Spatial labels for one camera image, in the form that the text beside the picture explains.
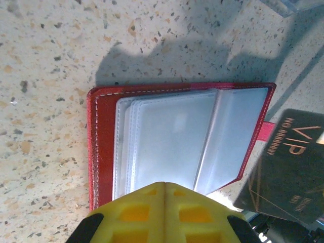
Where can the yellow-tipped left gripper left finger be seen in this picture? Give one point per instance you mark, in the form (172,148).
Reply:
(131,220)

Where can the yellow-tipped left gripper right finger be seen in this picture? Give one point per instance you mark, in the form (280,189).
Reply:
(197,222)

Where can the black VIP card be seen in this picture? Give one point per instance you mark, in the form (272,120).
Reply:
(286,172)

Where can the red leather card holder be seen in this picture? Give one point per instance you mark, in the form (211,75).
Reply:
(103,141)

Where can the clear plastic tray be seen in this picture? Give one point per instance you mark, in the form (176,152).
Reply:
(291,6)

